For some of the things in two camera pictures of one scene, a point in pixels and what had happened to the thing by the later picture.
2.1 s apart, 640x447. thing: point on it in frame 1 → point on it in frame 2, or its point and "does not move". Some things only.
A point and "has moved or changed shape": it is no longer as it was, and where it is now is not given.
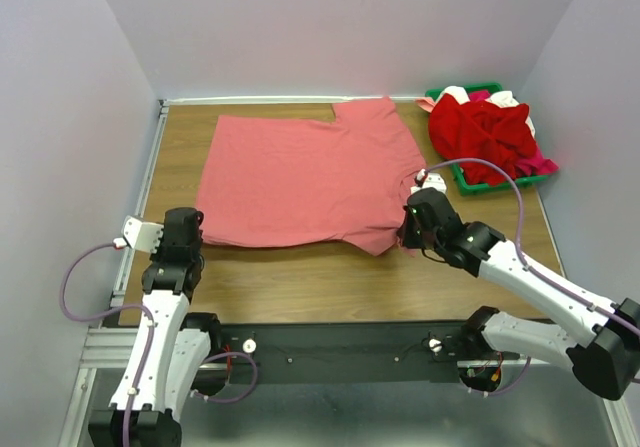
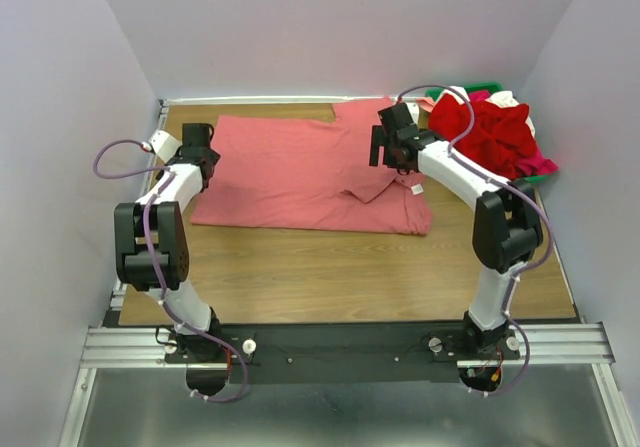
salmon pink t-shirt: (271, 181) has moved or changed shape
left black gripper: (159, 252) → (214, 156)
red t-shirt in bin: (483, 130) does not move
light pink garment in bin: (427, 103) does not move
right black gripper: (406, 238) → (378, 140)
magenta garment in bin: (532, 165) does not move
